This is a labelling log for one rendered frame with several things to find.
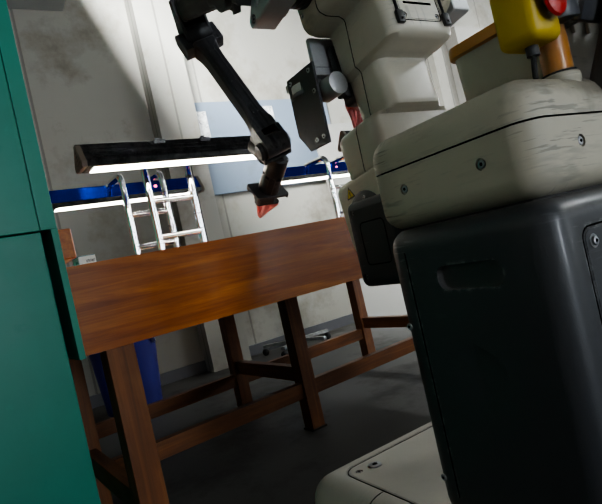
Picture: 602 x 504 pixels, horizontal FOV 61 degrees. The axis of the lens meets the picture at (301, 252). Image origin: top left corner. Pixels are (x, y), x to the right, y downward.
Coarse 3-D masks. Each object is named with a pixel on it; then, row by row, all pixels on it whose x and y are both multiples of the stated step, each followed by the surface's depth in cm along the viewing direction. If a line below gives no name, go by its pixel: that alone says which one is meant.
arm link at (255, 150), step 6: (252, 138) 135; (252, 144) 136; (258, 144) 126; (252, 150) 137; (258, 150) 126; (264, 150) 126; (288, 150) 131; (258, 156) 128; (264, 156) 127; (276, 156) 130; (282, 156) 131; (264, 162) 129; (270, 162) 130
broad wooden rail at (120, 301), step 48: (240, 240) 128; (288, 240) 136; (336, 240) 146; (96, 288) 107; (144, 288) 113; (192, 288) 119; (240, 288) 126; (288, 288) 134; (96, 336) 106; (144, 336) 112
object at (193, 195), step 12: (144, 168) 166; (144, 180) 166; (192, 180) 175; (192, 192) 175; (192, 204) 175; (156, 216) 166; (156, 228) 166; (204, 228) 176; (156, 240) 166; (204, 240) 175
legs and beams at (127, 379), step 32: (352, 288) 298; (224, 320) 249; (288, 320) 202; (384, 320) 284; (128, 352) 110; (288, 352) 206; (320, 352) 280; (384, 352) 230; (128, 384) 109; (224, 384) 246; (320, 384) 208; (128, 416) 108; (224, 416) 183; (256, 416) 190; (320, 416) 204; (96, 448) 156; (128, 448) 108; (160, 448) 169; (96, 480) 155; (128, 480) 112; (160, 480) 110
